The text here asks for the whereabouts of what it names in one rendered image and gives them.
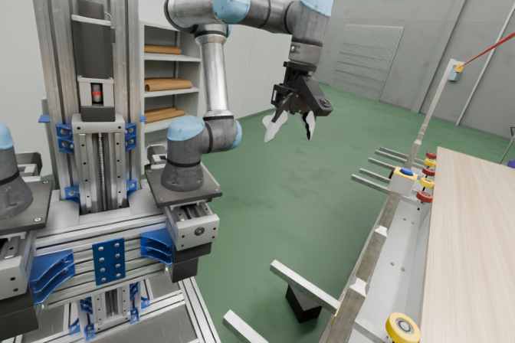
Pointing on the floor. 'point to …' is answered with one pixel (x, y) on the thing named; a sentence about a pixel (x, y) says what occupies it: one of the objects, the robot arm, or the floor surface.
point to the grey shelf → (186, 60)
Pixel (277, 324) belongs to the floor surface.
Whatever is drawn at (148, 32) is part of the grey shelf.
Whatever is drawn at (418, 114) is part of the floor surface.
